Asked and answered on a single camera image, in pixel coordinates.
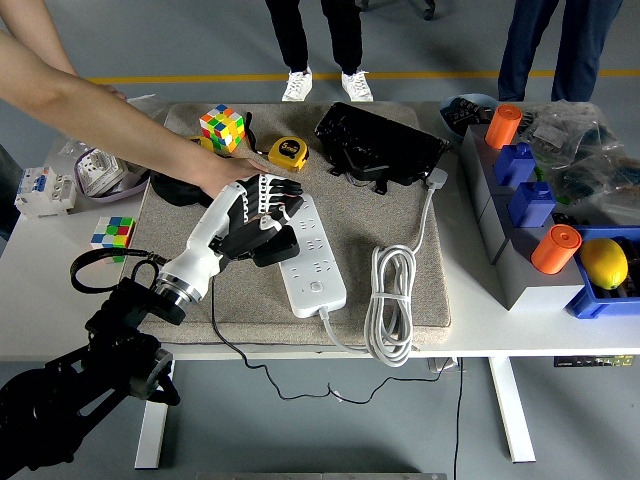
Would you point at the person's left hand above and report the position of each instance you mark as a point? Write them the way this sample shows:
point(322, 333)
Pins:
point(112, 91)

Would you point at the person's right hand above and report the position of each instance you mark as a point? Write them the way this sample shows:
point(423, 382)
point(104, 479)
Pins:
point(225, 172)

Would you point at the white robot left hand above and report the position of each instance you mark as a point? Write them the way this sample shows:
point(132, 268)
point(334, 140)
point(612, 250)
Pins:
point(205, 235)

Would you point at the black power adapter plug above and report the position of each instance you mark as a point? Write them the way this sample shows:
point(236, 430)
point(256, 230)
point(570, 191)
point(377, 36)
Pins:
point(281, 248)

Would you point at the white power strip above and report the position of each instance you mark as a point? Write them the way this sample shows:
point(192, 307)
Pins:
point(315, 260)

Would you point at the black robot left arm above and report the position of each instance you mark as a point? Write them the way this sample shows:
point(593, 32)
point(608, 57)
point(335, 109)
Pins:
point(125, 305)

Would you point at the yellow tape measure black label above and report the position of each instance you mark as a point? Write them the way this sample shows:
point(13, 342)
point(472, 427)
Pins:
point(202, 141)

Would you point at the large colourful puzzle cube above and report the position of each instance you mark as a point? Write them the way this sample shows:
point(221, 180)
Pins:
point(222, 127)

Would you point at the black fabric pouch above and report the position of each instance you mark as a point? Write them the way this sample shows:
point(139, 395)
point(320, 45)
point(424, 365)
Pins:
point(175, 192)

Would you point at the small colourful puzzle cube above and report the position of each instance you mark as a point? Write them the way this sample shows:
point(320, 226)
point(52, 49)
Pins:
point(115, 232)

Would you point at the white circuit breaker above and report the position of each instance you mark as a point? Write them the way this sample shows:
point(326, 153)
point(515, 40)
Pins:
point(45, 192)

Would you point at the grey-brown mat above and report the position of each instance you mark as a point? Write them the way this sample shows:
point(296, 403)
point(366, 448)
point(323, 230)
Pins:
point(350, 225)

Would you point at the person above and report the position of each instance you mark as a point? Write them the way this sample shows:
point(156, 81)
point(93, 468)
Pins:
point(7, 200)
point(530, 50)
point(295, 40)

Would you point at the black electronic device housing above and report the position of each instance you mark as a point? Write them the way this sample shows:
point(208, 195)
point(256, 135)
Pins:
point(380, 140)

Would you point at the white table leg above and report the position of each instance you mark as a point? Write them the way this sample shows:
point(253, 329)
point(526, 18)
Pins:
point(512, 415)
point(155, 415)

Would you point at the light blue bowl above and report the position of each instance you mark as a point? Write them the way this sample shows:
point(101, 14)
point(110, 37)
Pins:
point(446, 120)

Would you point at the black chair castor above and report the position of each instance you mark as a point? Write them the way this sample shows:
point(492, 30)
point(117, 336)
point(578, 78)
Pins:
point(428, 11)

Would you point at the orange cylinder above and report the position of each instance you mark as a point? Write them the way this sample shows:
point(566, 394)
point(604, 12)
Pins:
point(504, 125)
point(555, 250)

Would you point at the blue plastic block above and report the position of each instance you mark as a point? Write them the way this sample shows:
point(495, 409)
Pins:
point(515, 165)
point(532, 205)

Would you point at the grey block holder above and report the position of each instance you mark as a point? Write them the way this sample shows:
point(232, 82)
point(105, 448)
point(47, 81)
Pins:
point(525, 290)

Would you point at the clear bag of components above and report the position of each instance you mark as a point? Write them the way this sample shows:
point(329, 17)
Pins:
point(600, 185)
point(560, 130)

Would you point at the blue plastic bin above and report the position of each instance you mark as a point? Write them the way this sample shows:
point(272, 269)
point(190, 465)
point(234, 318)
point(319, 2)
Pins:
point(587, 300)

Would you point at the yellow lemon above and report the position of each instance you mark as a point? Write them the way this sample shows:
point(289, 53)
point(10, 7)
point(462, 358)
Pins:
point(604, 263)

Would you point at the black table control panel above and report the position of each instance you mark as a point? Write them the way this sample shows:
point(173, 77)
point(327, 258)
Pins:
point(575, 362)

